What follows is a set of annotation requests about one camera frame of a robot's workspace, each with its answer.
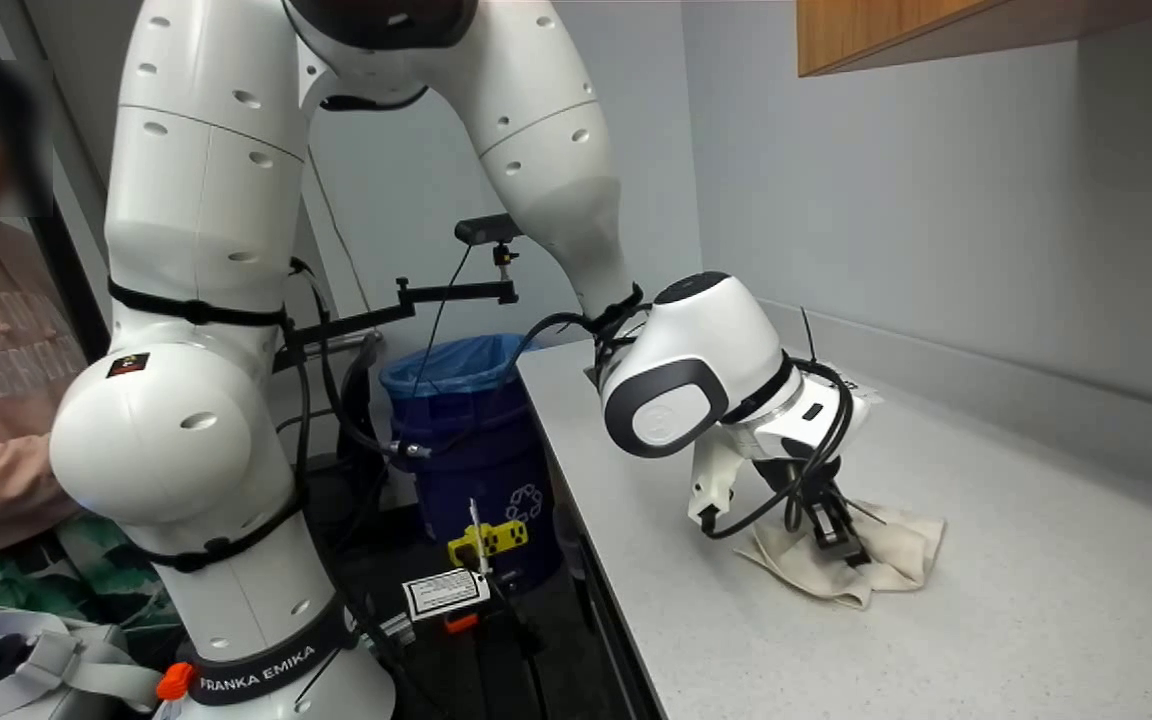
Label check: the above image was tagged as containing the wooden wall cabinet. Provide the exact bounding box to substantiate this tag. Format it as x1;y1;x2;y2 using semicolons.
791;0;1152;80

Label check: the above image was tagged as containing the grey strap harness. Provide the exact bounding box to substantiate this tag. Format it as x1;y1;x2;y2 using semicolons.
0;605;166;711

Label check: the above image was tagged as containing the orange round knob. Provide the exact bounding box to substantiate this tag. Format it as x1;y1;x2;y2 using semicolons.
152;655;195;707

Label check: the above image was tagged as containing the cream cloth towel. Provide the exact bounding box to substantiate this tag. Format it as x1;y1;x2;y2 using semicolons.
732;491;954;606

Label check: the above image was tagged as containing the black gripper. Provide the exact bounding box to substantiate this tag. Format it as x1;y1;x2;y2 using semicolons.
751;445;875;566

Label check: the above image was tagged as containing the blue trash bin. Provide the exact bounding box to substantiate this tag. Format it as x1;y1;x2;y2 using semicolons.
377;330;568;590

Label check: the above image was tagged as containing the white label tag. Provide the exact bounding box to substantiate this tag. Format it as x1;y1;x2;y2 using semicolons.
398;566;497;624

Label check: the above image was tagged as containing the green white bag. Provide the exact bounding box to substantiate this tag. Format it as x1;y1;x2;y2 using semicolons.
0;513;190;720

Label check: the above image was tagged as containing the black diagonal pole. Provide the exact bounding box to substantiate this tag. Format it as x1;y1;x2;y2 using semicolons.
13;0;117;362

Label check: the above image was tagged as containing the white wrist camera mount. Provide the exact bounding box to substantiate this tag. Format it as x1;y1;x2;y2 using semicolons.
684;427;755;537

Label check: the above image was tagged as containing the yellow clamp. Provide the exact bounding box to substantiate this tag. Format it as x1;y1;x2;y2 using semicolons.
444;494;531;574

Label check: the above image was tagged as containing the grey countertop backsplash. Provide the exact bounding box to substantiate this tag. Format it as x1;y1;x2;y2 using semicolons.
761;298;1152;513

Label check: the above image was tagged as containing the black camera boom stand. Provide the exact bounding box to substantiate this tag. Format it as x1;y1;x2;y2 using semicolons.
274;263;523;376

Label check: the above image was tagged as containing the small black boom camera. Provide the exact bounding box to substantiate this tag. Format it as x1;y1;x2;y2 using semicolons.
454;211;529;274

